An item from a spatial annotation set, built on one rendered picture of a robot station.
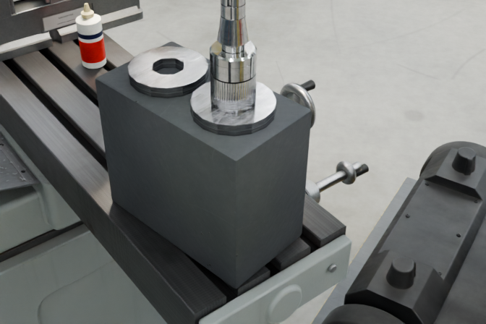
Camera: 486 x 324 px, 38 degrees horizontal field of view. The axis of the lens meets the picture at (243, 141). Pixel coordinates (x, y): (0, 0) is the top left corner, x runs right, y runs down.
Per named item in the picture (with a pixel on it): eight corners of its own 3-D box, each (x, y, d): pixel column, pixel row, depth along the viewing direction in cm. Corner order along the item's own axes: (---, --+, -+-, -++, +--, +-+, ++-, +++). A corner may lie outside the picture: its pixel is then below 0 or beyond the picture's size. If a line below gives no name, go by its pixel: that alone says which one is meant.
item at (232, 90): (249, 116, 70) (249, 71, 67) (205, 108, 71) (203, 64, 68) (260, 92, 74) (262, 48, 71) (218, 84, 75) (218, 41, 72)
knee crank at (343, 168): (356, 165, 167) (359, 145, 164) (374, 177, 164) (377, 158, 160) (286, 202, 157) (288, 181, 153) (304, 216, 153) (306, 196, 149)
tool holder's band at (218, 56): (249, 71, 67) (249, 62, 67) (203, 64, 68) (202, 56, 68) (262, 48, 71) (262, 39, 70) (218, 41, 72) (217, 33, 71)
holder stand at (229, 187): (179, 158, 97) (171, 29, 85) (303, 234, 85) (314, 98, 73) (111, 200, 90) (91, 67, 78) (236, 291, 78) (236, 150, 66)
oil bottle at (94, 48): (99, 54, 119) (91, -5, 113) (111, 64, 117) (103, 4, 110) (77, 61, 117) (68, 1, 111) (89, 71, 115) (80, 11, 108)
